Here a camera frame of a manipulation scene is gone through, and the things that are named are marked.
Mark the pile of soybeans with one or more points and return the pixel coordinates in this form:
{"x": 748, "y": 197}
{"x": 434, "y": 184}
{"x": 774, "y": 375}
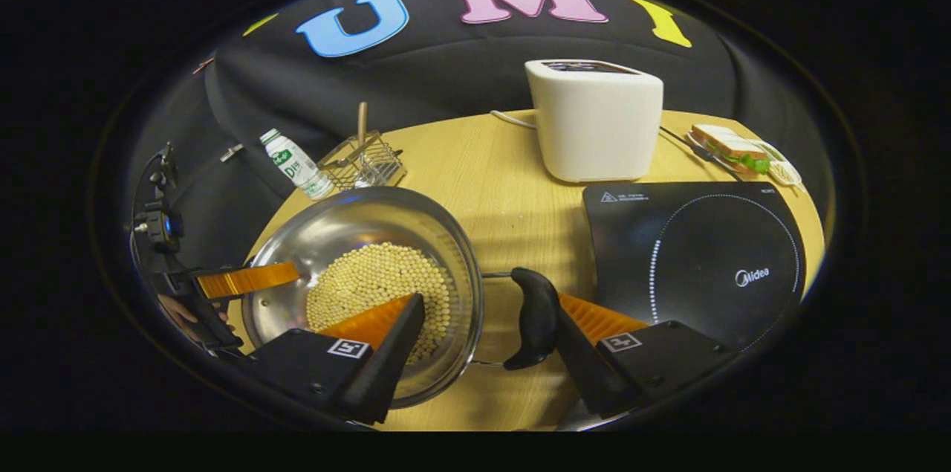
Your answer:
{"x": 371, "y": 279}

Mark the red backdrop clip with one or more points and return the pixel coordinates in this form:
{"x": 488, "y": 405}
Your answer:
{"x": 203, "y": 66}

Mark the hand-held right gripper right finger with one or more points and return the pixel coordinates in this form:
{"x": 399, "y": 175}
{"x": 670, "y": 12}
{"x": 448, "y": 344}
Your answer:
{"x": 587, "y": 375}

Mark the black backdrop cloth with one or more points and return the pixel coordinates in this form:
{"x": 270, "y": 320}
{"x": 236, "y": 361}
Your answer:
{"x": 446, "y": 70}

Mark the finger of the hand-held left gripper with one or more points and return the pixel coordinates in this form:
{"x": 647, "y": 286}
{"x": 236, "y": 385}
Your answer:
{"x": 249, "y": 279}

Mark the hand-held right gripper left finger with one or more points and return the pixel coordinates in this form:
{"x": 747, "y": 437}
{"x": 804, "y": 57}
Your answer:
{"x": 394, "y": 360}

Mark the stainless steel pot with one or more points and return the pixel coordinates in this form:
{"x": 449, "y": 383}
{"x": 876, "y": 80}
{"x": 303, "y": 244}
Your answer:
{"x": 356, "y": 223}

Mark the sandwich with lettuce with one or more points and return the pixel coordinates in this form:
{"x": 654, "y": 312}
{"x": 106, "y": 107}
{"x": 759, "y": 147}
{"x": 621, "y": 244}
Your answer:
{"x": 732, "y": 149}

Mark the black induction cooktop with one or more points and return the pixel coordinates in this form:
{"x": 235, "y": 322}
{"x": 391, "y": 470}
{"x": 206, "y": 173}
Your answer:
{"x": 698, "y": 249}

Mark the grey backdrop clip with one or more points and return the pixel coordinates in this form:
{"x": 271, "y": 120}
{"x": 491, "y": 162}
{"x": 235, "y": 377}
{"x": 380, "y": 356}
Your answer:
{"x": 232, "y": 153}

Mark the white toaster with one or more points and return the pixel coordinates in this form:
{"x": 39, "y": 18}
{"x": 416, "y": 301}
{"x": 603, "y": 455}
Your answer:
{"x": 594, "y": 126}

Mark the white sandwich plate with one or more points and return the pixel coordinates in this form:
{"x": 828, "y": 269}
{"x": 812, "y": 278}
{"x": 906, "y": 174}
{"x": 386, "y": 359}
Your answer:
{"x": 698, "y": 145}

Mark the white green-label plastic bottle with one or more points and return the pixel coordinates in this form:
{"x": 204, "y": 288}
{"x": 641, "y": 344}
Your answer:
{"x": 293, "y": 162}

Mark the white divided bean tray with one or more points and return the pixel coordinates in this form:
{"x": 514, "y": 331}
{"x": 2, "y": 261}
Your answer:
{"x": 786, "y": 173}

